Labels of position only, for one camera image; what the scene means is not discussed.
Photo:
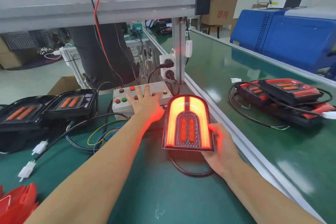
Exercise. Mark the pile of black lamp housings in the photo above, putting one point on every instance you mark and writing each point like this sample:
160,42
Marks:
68,103

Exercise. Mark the aluminium workstation frame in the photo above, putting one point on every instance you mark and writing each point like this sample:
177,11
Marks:
105,6

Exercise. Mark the large cardboard box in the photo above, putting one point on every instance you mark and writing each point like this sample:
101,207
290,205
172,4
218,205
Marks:
15,56

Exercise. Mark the person's left forearm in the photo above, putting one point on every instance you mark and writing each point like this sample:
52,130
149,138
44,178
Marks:
94,179

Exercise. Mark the person's right hand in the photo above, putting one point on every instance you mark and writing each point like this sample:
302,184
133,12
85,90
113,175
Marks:
223,153

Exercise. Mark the white metal stand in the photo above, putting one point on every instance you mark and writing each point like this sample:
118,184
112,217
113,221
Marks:
71,56

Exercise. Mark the low open cardboard carton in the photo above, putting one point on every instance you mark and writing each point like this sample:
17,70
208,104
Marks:
63,85

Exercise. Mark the person's right forearm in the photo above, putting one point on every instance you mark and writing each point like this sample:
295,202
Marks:
267,203

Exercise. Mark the person's left hand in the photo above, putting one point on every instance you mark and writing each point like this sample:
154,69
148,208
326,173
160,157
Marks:
144,108

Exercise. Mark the white switch box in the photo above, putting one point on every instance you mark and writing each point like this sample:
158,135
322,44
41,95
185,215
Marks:
188,48

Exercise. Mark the blue plastic crate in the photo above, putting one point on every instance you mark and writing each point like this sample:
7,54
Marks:
283,37

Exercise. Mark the black mesh basket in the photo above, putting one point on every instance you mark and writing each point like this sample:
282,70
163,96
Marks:
26,40

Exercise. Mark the beige test button box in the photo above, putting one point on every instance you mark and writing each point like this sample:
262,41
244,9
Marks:
122,106

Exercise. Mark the white power strip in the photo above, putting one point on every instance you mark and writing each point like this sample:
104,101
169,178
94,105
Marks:
164,58

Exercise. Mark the pile of red lens covers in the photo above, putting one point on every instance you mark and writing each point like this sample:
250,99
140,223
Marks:
18,205

